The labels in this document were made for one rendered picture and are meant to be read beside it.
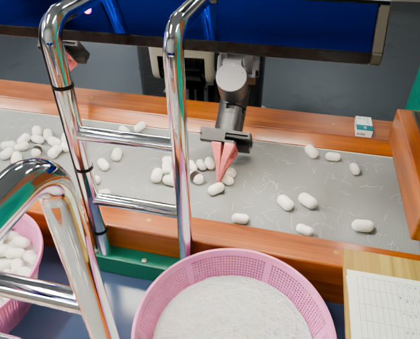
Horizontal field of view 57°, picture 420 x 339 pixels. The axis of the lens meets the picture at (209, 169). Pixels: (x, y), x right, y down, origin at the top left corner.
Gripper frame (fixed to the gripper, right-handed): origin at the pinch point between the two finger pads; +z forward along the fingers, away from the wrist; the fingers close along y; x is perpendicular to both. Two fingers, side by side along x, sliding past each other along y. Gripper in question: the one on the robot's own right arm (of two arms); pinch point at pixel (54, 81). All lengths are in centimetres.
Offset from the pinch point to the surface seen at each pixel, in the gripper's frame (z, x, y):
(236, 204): 22, -3, 47
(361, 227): 22, -6, 69
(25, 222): 32.1, -14.1, 12.0
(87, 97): -2.2, 14.3, 0.6
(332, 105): -75, 175, 80
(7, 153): 18.9, -2.2, -4.8
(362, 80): -109, 204, 101
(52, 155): 17.4, -1.0, 5.1
